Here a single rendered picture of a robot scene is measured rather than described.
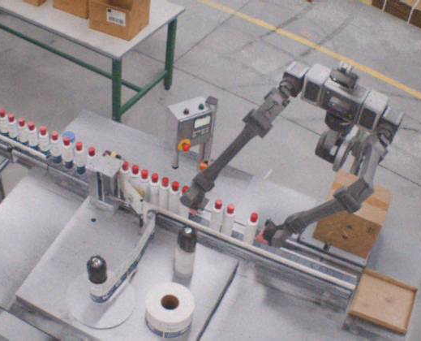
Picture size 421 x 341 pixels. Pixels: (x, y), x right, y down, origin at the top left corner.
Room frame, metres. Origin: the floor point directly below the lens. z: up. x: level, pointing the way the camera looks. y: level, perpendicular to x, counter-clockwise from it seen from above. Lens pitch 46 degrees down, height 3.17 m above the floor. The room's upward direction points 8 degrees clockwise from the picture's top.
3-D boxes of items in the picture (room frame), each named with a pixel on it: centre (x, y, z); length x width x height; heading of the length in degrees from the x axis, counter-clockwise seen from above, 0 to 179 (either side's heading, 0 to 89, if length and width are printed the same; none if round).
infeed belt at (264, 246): (1.85, 0.03, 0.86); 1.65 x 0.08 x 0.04; 71
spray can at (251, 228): (1.76, -0.23, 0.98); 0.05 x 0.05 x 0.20
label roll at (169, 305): (1.29, 0.08, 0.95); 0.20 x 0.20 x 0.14
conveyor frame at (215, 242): (1.85, 0.03, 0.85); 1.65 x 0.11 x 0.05; 71
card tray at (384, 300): (1.53, -0.91, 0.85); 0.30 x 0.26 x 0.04; 71
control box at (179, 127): (1.96, 0.11, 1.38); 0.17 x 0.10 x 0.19; 126
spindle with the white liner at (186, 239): (1.56, 0.05, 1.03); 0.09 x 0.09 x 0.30
